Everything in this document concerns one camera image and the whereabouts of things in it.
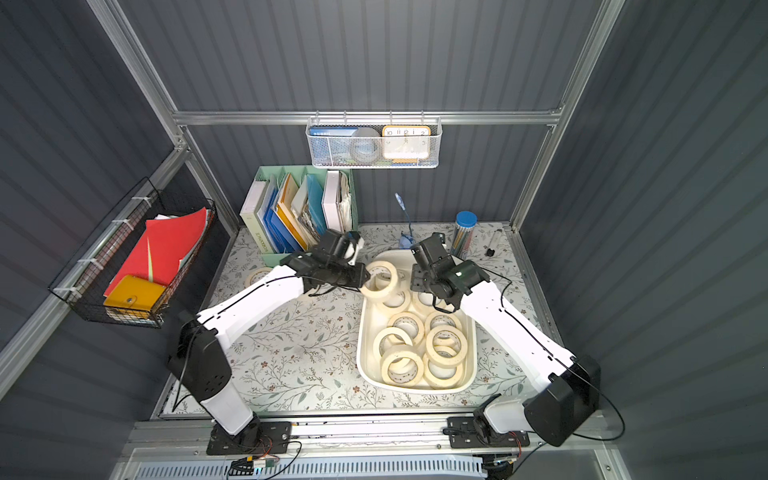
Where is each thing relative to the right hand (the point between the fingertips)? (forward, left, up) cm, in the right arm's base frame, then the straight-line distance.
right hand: (433, 274), depth 78 cm
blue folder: (+19, +48, -7) cm, 52 cm away
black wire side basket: (-13, +74, +14) cm, 77 cm away
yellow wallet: (-12, +67, +10) cm, 69 cm away
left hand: (+3, +19, -3) cm, 20 cm away
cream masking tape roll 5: (-17, +8, -12) cm, 22 cm away
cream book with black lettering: (+19, +54, +3) cm, 57 cm away
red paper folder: (0, +71, +7) cm, 71 cm away
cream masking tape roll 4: (-12, -5, -19) cm, 23 cm away
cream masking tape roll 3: (-4, +6, -21) cm, 22 cm away
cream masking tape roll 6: (-9, +12, -15) cm, 22 cm away
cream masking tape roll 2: (+12, +60, -19) cm, 64 cm away
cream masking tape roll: (0, +10, -2) cm, 11 cm away
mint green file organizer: (+25, +44, +2) cm, 51 cm away
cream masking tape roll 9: (0, +10, -19) cm, 21 cm away
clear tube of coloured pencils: (+23, -13, -3) cm, 27 cm away
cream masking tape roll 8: (-3, -4, -20) cm, 21 cm away
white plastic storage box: (-3, +17, -20) cm, 27 cm away
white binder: (+24, +30, +4) cm, 39 cm away
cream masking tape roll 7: (-22, -2, -19) cm, 29 cm away
